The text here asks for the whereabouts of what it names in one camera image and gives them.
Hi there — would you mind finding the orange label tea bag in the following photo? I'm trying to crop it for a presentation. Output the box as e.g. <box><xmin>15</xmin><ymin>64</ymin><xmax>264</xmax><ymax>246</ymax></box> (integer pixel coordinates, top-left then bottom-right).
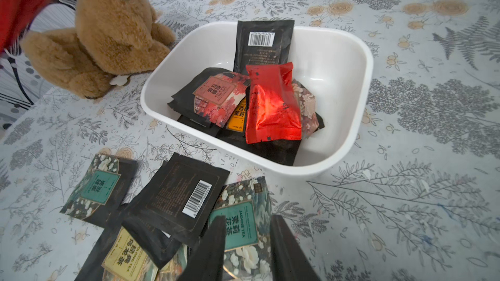
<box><xmin>226</xmin><ymin>98</ymin><xmax>247</xmax><ymax>133</ymax></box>

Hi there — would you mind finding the black barcode tea bag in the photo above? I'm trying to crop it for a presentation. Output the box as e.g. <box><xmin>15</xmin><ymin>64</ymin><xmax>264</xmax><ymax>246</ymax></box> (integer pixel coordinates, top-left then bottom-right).
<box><xmin>233</xmin><ymin>20</ymin><xmax>294</xmax><ymax>75</ymax></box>

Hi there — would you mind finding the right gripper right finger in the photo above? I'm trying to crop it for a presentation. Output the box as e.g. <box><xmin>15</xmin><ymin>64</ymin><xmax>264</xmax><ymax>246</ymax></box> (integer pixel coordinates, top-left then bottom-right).
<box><xmin>270</xmin><ymin>215</ymin><xmax>320</xmax><ymax>281</ymax></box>

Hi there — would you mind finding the brown teddy bear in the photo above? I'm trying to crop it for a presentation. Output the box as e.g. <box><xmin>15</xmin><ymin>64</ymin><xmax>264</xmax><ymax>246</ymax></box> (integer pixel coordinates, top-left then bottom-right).
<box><xmin>20</xmin><ymin>0</ymin><xmax>176</xmax><ymax>99</ymax></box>

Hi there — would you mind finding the green label tea bag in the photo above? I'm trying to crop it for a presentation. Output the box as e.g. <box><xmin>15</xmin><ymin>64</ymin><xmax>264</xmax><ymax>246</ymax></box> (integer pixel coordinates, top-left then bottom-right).
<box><xmin>60</xmin><ymin>154</ymin><xmax>138</xmax><ymax>228</ymax></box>
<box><xmin>208</xmin><ymin>176</ymin><xmax>272</xmax><ymax>280</ymax></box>

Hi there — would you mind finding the black barcode tea bag two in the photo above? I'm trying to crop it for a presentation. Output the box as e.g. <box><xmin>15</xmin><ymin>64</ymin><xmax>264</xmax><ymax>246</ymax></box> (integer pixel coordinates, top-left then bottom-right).
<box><xmin>128</xmin><ymin>153</ymin><xmax>230</xmax><ymax>247</ymax></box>

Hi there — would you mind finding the pink label tea bag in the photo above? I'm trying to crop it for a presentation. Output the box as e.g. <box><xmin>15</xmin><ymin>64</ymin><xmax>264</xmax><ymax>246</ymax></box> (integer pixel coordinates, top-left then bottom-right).
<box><xmin>193</xmin><ymin>72</ymin><xmax>251</xmax><ymax>127</ymax></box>

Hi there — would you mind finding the shiny red foil tea bag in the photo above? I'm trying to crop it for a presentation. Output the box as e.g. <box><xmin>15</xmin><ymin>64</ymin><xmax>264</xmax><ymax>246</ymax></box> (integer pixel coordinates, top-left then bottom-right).
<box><xmin>246</xmin><ymin>62</ymin><xmax>302</xmax><ymax>144</ymax></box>

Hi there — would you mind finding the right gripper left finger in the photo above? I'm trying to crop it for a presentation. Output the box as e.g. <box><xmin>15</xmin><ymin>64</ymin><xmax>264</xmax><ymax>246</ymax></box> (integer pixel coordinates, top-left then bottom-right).
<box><xmin>178</xmin><ymin>215</ymin><xmax>227</xmax><ymax>281</ymax></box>

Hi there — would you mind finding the white storage box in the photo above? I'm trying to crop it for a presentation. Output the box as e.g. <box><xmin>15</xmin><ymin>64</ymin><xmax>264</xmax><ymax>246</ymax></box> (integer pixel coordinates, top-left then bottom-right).
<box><xmin>141</xmin><ymin>22</ymin><xmax>374</xmax><ymax>178</ymax></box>

